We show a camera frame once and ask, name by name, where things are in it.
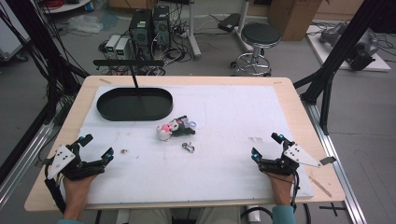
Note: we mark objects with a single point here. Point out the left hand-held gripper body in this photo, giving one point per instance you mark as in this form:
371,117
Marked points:
73,166

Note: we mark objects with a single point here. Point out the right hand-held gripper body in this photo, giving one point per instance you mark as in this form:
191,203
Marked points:
285,165

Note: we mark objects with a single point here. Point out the black oval tray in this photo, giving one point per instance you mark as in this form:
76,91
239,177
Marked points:
124,107

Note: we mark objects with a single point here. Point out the small metal clasp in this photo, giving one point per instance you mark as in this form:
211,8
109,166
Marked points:
188,147

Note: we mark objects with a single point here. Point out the person's left hand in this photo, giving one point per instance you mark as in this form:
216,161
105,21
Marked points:
76,191

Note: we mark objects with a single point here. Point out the person's right hand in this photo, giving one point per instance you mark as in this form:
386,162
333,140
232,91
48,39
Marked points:
281,189

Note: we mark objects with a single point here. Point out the white foam mat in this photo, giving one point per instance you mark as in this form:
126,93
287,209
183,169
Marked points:
224,168

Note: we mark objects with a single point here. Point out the thin wooden stick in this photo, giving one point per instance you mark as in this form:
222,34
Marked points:
320,186

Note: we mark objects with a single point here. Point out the small black tag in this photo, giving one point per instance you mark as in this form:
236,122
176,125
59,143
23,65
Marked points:
328,160

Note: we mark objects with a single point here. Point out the wooden table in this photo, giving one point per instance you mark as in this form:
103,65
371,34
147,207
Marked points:
311,102

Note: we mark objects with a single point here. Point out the white cylinder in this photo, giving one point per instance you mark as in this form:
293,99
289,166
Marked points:
253,214

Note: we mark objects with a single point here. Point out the white floor board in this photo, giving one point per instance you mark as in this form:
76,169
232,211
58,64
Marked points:
330,59

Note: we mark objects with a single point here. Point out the white power supply box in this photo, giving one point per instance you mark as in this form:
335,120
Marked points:
122,49
112,45

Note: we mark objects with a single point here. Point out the black round stool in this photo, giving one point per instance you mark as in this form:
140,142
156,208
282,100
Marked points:
261,34

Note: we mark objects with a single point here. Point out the clear plastic bag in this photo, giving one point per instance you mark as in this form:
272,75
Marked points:
85,23

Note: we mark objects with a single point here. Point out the cardboard box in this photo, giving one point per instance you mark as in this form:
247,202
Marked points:
292,18

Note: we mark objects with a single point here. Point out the black computer tower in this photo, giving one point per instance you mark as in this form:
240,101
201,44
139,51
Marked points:
140,31
162,26

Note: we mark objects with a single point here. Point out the flat black box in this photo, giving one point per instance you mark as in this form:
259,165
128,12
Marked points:
229,22

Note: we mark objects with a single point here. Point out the white desk leg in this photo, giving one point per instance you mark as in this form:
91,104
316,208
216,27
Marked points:
193,34

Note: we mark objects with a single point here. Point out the aluminium rail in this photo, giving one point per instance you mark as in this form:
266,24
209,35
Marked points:
21,161
339,174

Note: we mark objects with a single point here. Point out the black metal frame strut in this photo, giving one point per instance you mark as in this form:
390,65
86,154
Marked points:
34,46
336,56

